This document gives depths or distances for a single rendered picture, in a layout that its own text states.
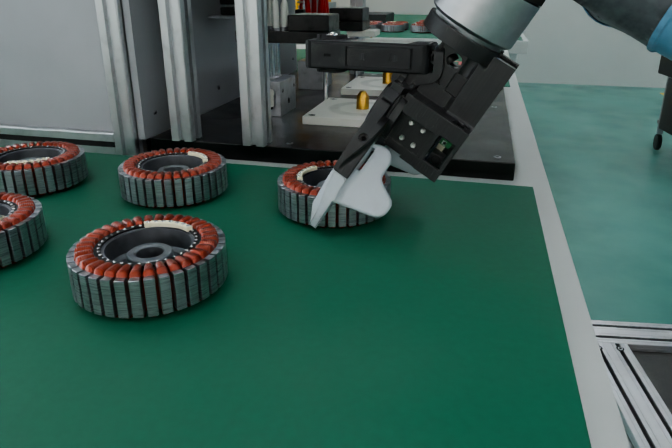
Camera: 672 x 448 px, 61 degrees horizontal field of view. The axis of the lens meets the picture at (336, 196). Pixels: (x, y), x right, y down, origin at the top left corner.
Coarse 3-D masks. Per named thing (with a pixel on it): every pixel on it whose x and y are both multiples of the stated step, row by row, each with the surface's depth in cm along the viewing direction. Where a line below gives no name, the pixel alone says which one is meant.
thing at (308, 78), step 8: (304, 64) 109; (304, 72) 109; (312, 72) 109; (320, 72) 109; (304, 80) 110; (312, 80) 110; (320, 80) 109; (328, 80) 113; (304, 88) 110; (312, 88) 110; (320, 88) 110
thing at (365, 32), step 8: (336, 8) 104; (344, 8) 104; (352, 8) 104; (360, 8) 103; (368, 8) 108; (344, 16) 104; (352, 16) 104; (360, 16) 104; (368, 16) 109; (344, 24) 105; (352, 24) 104; (360, 24) 104; (368, 24) 109; (352, 32) 105; (360, 32) 105; (368, 32) 105; (376, 32) 106
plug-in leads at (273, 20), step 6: (270, 0) 87; (276, 0) 83; (282, 0) 85; (270, 6) 87; (276, 6) 83; (282, 6) 85; (270, 12) 87; (276, 12) 83; (282, 12) 85; (288, 12) 87; (270, 18) 87; (276, 18) 83; (282, 18) 85; (270, 24) 88; (276, 24) 84; (282, 24) 86; (276, 30) 84
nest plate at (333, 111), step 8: (320, 104) 91; (328, 104) 91; (336, 104) 91; (344, 104) 91; (352, 104) 91; (312, 112) 85; (320, 112) 85; (328, 112) 85; (336, 112) 85; (344, 112) 85; (352, 112) 85; (360, 112) 85; (368, 112) 85; (304, 120) 83; (312, 120) 83; (320, 120) 82; (328, 120) 82; (336, 120) 82; (344, 120) 82; (352, 120) 81; (360, 120) 81
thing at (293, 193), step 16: (336, 160) 60; (288, 176) 55; (304, 176) 57; (320, 176) 59; (384, 176) 56; (288, 192) 53; (304, 192) 52; (288, 208) 54; (304, 208) 52; (336, 208) 52; (304, 224) 53; (320, 224) 52; (352, 224) 52
